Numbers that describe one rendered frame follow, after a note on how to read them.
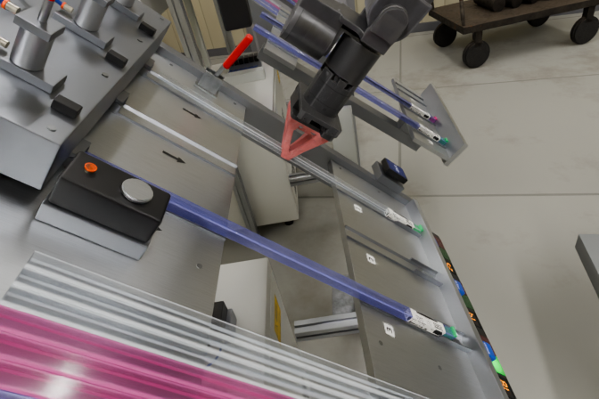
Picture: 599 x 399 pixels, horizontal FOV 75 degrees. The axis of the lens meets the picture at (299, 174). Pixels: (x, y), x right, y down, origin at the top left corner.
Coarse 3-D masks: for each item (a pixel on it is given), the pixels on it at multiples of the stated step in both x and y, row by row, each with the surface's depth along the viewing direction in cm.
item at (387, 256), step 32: (384, 192) 76; (352, 224) 58; (384, 224) 66; (352, 256) 52; (384, 256) 57; (416, 256) 64; (384, 288) 51; (416, 288) 57; (384, 320) 46; (448, 320) 56; (384, 352) 42; (416, 352) 46; (448, 352) 50; (416, 384) 42; (448, 384) 45
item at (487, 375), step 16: (416, 208) 75; (432, 240) 68; (432, 256) 66; (448, 272) 62; (448, 288) 60; (448, 304) 59; (464, 304) 58; (464, 320) 55; (464, 336) 54; (480, 352) 51; (480, 368) 50; (480, 384) 49; (496, 384) 48
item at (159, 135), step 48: (144, 96) 49; (96, 144) 38; (144, 144) 42; (192, 144) 48; (0, 192) 28; (48, 192) 31; (192, 192) 41; (0, 240) 26; (48, 240) 28; (192, 240) 37; (0, 288) 24; (144, 288) 30; (192, 288) 33
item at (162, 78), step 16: (160, 80) 53; (192, 96) 54; (224, 112) 56; (240, 128) 57; (256, 128) 59; (272, 144) 59; (304, 160) 61; (320, 176) 63; (336, 176) 65; (352, 192) 65; (384, 208) 67; (416, 224) 71
